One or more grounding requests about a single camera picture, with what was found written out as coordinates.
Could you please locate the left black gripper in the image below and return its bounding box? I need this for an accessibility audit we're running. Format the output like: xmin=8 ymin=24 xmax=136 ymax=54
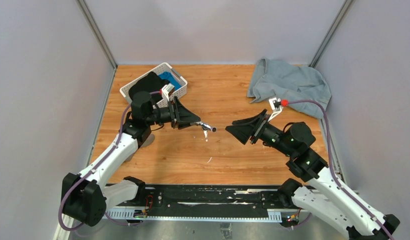
xmin=146 ymin=96 xmax=201 ymax=131

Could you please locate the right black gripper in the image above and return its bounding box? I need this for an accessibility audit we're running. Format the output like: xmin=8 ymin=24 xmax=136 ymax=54
xmin=224 ymin=108 xmax=293 ymax=156

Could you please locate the chrome water faucet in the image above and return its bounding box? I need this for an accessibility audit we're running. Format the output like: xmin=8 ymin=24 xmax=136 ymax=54
xmin=198 ymin=121 xmax=217 ymax=142

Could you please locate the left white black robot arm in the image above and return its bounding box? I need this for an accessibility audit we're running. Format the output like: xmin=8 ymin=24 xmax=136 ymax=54
xmin=58 ymin=91 xmax=216 ymax=231

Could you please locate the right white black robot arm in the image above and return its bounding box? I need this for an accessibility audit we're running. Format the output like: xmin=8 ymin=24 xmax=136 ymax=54
xmin=225 ymin=110 xmax=400 ymax=240

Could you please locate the blue cloth in basket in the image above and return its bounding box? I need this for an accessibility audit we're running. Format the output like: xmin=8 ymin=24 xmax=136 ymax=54
xmin=158 ymin=71 xmax=181 ymax=90

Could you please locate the black cloth in basket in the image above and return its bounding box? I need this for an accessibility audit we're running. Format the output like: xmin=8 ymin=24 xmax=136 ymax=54
xmin=128 ymin=72 xmax=170 ymax=99

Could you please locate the grey-blue denim garment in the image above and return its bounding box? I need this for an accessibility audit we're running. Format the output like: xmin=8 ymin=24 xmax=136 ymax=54
xmin=246 ymin=58 xmax=332 ymax=119

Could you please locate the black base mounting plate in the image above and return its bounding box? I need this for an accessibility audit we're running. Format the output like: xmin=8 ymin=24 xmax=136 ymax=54
xmin=114 ymin=184 xmax=299 ymax=223

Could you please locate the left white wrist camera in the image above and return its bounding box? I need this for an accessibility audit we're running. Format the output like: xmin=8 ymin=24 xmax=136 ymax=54
xmin=160 ymin=83 xmax=175 ymax=102

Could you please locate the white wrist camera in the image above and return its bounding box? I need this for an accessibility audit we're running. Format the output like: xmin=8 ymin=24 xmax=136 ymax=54
xmin=160 ymin=83 xmax=175 ymax=102
xmin=268 ymin=97 xmax=283 ymax=122

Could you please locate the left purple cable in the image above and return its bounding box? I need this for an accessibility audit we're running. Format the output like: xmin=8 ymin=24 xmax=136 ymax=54
xmin=57 ymin=90 xmax=164 ymax=232

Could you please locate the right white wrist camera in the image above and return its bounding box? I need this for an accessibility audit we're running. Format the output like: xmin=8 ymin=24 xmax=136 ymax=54
xmin=268 ymin=97 xmax=283 ymax=122

